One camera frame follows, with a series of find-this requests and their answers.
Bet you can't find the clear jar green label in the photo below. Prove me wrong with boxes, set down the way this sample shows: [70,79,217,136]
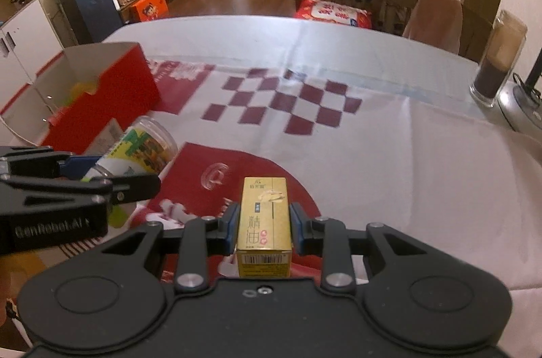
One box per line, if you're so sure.
[83,116,178,181]

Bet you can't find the gold essential oil box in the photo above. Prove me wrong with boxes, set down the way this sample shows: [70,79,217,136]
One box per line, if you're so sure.
[236,177,292,278]

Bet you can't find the white cupboard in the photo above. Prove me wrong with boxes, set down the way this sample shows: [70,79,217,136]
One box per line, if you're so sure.
[0,0,63,106]

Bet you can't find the red cardboard box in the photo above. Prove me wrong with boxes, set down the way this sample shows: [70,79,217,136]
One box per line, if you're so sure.
[1,42,161,154]

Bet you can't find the white red patterned cloth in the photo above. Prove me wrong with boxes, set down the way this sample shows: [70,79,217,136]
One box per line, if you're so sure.
[54,56,542,291]

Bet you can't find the orange gift box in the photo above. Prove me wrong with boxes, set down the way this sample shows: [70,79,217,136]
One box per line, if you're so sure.
[129,0,169,22]

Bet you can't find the red printed seat cushion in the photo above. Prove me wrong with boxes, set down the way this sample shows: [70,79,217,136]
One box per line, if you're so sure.
[294,0,372,29]

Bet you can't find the grey desk lamp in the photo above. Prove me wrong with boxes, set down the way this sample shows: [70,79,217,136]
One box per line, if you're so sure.
[497,0,542,132]

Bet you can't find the chair with pink towel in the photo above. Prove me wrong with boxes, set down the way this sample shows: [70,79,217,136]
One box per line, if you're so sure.
[384,0,492,62]

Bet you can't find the glass jar dark contents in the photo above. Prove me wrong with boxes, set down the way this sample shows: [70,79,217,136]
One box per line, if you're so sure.
[470,9,527,108]

